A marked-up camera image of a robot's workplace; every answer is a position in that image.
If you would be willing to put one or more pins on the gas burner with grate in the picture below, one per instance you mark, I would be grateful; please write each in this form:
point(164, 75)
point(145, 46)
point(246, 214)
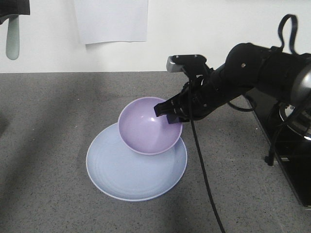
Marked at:
point(301, 124)

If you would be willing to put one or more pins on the light blue plate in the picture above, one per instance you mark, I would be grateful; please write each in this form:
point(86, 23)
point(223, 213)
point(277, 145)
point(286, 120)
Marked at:
point(126, 175)

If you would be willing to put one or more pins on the mint green plastic spoon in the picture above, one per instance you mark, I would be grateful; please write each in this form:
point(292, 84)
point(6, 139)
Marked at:
point(12, 40)

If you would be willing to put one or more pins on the black glass gas cooktop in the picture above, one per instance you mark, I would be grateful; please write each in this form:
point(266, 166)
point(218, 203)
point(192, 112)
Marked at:
point(292, 151)

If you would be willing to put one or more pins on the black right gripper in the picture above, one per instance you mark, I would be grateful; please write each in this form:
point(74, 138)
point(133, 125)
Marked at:
point(207, 94)

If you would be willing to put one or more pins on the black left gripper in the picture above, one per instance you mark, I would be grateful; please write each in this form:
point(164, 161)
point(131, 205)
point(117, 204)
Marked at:
point(10, 8)

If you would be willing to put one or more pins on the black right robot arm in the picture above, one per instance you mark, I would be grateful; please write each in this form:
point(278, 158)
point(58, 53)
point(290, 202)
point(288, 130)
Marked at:
point(285, 77)

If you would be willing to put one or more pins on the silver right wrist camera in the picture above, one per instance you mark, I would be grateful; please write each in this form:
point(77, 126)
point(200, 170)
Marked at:
point(176, 63)

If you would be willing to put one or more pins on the purple plastic bowl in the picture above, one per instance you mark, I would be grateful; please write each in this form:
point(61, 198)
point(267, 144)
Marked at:
point(144, 132)

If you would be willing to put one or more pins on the white paper sheet on wall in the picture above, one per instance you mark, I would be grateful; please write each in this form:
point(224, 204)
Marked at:
point(112, 20)

